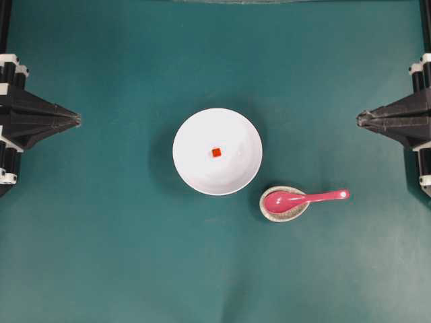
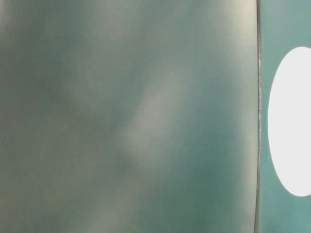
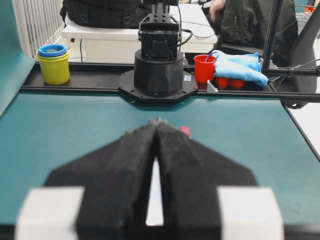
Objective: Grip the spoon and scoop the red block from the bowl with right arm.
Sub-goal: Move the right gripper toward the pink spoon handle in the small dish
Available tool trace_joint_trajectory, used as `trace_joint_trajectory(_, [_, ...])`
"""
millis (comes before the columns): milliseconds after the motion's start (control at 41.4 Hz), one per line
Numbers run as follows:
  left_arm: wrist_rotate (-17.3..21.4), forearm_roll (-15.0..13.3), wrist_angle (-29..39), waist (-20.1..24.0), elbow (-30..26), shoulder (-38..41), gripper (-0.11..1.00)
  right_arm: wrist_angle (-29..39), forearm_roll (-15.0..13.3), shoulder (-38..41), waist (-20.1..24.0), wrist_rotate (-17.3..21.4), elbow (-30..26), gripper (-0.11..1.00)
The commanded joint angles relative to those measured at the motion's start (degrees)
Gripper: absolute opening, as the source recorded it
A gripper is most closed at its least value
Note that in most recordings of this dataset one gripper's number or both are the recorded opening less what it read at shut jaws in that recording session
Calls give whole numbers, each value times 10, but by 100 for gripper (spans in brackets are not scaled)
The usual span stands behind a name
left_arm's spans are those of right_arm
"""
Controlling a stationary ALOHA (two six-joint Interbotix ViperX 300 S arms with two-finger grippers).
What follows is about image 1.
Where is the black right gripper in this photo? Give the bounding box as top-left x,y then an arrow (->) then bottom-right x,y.
356,52 -> 430,195

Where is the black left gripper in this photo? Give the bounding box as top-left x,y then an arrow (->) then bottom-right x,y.
1,54 -> 81,196

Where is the small red block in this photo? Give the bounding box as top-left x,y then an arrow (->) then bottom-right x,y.
211,148 -> 222,157

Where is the speckled beige spoon rest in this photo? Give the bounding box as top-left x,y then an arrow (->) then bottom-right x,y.
259,186 -> 309,223

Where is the white round bowl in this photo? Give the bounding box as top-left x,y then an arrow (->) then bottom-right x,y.
172,108 -> 263,196

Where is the black frame post right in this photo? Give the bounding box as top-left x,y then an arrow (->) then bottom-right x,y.
420,0 -> 431,53

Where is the black frame post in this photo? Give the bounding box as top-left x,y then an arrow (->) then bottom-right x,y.
0,0 -> 12,54
420,0 -> 431,53

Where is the black frame post left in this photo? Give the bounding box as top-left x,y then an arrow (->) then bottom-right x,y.
0,0 -> 12,54

